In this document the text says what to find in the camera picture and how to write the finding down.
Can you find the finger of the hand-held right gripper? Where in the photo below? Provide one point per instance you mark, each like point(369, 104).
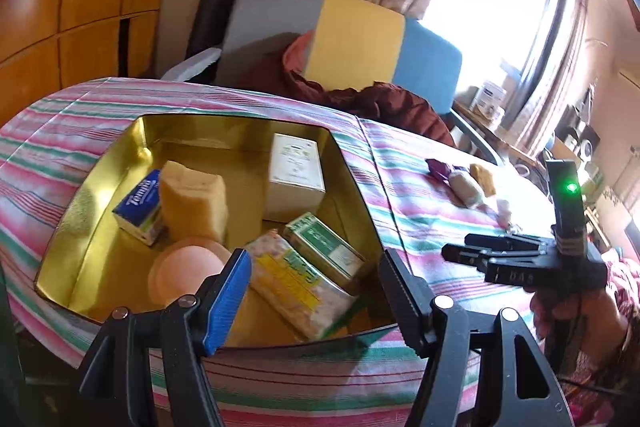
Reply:
point(480, 256)
point(505, 241)

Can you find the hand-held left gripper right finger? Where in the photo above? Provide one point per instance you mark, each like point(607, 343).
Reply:
point(405, 302)

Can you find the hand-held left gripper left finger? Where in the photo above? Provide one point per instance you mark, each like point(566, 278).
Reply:
point(227, 302)

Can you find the peach round puff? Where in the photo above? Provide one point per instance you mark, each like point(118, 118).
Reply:
point(180, 267)

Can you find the white netted ball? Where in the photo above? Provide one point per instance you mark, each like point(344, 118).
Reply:
point(467, 189)

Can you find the yellow sponge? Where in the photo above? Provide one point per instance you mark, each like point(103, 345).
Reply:
point(192, 202)
point(484, 177)

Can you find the yellow green snack packet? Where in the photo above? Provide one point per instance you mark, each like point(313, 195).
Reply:
point(295, 282)

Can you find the green box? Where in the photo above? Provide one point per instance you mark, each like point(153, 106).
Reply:
point(325, 247)

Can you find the purple snack packet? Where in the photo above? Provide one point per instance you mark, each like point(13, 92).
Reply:
point(439, 168)

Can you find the blue tissue pack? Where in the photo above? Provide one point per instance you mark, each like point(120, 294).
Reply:
point(137, 207)

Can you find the gold tin box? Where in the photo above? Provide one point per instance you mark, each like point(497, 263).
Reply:
point(240, 167)

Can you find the white box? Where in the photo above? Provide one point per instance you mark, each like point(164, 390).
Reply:
point(292, 177)

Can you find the person's right hand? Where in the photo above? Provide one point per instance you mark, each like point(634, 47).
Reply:
point(600, 317)

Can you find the striped tablecloth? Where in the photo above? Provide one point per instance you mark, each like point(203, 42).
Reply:
point(425, 217)

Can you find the cluttered side shelf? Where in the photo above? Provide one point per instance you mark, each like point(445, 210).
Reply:
point(585, 147)

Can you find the wooden side table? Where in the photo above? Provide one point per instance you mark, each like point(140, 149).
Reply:
point(495, 132)

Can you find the white labelled jar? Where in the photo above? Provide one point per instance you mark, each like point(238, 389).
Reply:
point(489, 102)

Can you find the maroon jacket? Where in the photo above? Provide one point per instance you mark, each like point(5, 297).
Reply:
point(390, 107)

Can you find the window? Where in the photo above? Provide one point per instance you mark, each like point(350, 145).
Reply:
point(490, 7)

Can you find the grey yellow blue sofa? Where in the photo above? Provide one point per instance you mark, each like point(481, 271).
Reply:
point(360, 37)

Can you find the black rolled mat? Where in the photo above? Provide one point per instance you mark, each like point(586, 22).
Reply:
point(215, 7)

